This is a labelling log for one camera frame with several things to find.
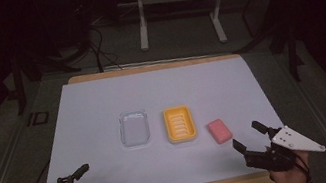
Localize yellow soap dish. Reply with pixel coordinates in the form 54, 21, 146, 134
162, 103, 200, 146

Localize clear plastic tray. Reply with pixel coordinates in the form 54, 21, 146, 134
115, 108, 154, 149

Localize white table mat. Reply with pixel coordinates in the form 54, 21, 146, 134
22, 48, 293, 183

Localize black floor cable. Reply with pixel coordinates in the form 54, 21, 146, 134
84, 20, 124, 75

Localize pink soap bar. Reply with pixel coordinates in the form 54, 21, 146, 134
206, 116, 235, 147

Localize black tripod stand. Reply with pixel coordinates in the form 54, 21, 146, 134
0, 35, 88, 118
225, 0, 308, 93

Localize person's right hand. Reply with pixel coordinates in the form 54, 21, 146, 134
265, 147, 314, 183

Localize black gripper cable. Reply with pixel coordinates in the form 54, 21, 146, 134
292, 150, 314, 183

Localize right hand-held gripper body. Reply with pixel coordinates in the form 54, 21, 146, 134
238, 117, 326, 178

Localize black floor bracket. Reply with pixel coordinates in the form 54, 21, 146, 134
25, 109, 52, 127

